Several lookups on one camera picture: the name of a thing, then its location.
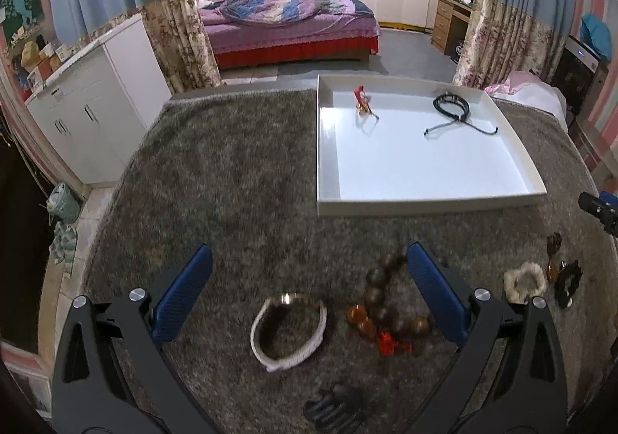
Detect yellow plush toy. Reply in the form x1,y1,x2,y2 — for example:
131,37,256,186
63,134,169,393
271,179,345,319
20,41,42,70

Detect white cabinet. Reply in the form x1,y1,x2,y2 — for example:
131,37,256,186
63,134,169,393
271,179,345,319
24,14,172,186

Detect black hair claw clip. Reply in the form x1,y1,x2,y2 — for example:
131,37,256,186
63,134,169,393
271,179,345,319
303,382,365,432

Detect blue cloth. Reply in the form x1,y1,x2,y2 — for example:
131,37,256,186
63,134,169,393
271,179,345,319
579,13,614,61

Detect black braided cord bracelet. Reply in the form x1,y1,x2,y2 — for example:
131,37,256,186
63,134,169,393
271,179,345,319
424,93,499,138

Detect black appliance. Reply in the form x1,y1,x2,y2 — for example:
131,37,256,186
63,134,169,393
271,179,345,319
550,36,609,116

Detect wooden desk with drawers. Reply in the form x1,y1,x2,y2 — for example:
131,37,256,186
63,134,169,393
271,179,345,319
431,0,476,51

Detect amber beads with red tassel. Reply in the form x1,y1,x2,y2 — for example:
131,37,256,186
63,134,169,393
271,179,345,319
346,303,413,358

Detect black scrunchie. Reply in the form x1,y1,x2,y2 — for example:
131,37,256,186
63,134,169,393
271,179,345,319
553,259,584,309

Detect dark wooden bead bracelet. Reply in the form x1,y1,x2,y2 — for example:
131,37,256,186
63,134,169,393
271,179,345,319
364,246,433,343

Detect red cord gold charm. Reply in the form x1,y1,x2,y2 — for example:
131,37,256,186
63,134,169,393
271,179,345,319
352,85,380,121

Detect pink cloth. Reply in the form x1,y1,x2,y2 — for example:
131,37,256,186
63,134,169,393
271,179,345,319
483,70,570,126

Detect striped purple quilt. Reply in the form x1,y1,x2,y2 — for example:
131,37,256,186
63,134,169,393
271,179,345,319
200,0,375,24

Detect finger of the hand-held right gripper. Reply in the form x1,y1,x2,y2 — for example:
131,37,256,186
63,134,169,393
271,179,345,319
578,192,618,238

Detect white scrunchie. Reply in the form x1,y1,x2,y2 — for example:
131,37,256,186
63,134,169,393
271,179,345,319
503,264,548,305

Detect purple bed with red skirt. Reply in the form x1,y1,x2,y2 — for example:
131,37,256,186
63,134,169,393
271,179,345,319
198,0,382,73

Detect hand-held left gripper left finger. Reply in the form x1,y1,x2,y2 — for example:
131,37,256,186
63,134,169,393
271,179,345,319
51,242,216,434

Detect green bucket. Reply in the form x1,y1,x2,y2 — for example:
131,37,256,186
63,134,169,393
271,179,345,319
46,182,80,225

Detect checked cloth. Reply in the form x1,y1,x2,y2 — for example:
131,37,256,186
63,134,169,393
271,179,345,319
51,222,78,266

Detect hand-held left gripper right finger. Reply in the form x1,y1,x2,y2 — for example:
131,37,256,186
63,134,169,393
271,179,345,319
407,242,570,434

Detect white shallow tray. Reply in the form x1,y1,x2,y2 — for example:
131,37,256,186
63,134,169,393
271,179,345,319
316,74,548,217

